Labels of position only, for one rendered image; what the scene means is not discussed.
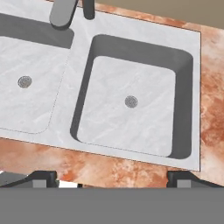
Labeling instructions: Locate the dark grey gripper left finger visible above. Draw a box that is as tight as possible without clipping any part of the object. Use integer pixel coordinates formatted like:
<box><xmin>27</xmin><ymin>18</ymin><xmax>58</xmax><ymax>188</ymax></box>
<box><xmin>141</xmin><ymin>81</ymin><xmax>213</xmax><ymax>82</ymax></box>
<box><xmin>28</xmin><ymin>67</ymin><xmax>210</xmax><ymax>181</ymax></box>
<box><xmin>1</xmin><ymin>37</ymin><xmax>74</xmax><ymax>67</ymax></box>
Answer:
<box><xmin>0</xmin><ymin>170</ymin><xmax>60</xmax><ymax>189</ymax></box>

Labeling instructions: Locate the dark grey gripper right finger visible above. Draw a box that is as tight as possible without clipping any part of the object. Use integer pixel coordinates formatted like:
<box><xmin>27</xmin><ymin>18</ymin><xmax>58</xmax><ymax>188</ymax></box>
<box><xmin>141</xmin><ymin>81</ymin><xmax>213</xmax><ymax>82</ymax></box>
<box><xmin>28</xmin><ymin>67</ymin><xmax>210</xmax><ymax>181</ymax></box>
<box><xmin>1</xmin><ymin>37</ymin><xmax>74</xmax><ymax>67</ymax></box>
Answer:
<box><xmin>166</xmin><ymin>171</ymin><xmax>224</xmax><ymax>189</ymax></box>

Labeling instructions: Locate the white marble double sink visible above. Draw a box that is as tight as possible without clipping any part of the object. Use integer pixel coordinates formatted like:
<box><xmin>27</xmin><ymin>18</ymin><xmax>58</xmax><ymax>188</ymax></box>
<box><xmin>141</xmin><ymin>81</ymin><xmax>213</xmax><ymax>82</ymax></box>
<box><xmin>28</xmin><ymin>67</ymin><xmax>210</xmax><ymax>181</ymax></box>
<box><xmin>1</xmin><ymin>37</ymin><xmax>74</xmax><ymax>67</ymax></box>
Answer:
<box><xmin>0</xmin><ymin>0</ymin><xmax>202</xmax><ymax>172</ymax></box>

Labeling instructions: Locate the grey sink tap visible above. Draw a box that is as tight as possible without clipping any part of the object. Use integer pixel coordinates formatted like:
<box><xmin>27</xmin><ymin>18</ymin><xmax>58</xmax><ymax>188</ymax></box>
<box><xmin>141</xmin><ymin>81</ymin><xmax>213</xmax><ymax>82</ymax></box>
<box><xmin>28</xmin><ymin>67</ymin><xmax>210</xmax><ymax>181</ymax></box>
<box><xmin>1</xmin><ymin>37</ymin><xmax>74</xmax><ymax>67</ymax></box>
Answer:
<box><xmin>49</xmin><ymin>0</ymin><xmax>96</xmax><ymax>31</ymax></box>

